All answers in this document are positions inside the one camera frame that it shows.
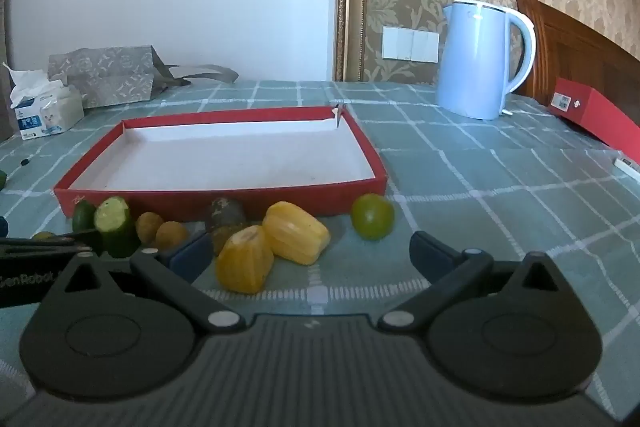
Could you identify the small green cucumber piece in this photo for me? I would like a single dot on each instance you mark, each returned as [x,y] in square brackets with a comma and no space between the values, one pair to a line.
[82,217]

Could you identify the light blue electric kettle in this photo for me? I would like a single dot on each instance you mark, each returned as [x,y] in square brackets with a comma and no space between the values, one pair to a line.
[475,62]

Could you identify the rounded yellow jackfruit piece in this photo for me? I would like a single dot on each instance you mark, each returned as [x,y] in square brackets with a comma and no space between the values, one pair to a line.
[295,232]

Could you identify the dark brown oblong fruit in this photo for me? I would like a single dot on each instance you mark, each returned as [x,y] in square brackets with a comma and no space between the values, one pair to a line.
[225,214]

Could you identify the cut green cucumber piece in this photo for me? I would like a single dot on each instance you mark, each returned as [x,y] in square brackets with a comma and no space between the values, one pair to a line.
[116,227]

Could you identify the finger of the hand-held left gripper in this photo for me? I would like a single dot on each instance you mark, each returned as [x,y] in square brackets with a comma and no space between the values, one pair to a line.
[50,243]

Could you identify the white wall switch panel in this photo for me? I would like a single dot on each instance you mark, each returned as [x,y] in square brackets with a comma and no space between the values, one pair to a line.
[410,44]

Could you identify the tissue box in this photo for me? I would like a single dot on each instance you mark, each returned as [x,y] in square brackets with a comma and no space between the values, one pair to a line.
[45,114]

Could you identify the red cardboard box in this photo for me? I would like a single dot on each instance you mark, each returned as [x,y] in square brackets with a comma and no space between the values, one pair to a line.
[600,112]

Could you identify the small white flat object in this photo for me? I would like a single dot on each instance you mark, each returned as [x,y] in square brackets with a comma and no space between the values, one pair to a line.
[627,168]

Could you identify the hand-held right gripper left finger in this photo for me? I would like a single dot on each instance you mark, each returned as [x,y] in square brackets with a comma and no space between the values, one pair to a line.
[192,255]

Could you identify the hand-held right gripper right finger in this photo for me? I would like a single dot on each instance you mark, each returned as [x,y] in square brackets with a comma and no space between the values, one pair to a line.
[425,252]

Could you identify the wooden chair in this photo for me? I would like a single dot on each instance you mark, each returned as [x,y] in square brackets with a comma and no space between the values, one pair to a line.
[575,52]

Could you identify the large green citrus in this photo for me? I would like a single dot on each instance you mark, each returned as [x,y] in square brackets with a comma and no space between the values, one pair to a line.
[372,217]

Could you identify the cone-shaped yellow jackfruit piece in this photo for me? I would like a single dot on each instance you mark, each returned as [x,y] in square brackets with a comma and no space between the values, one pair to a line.
[245,267]

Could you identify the brown longan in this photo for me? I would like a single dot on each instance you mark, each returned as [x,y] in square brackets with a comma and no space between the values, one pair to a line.
[172,236]
[149,227]

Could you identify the red cardboard box tray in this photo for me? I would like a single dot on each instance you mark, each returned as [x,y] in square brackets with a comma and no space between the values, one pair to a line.
[225,157]

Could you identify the green fruit at table edge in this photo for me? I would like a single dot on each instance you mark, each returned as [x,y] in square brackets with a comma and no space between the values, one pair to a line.
[2,180]

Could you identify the grey patterned bag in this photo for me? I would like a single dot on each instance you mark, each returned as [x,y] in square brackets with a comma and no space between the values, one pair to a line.
[110,77]

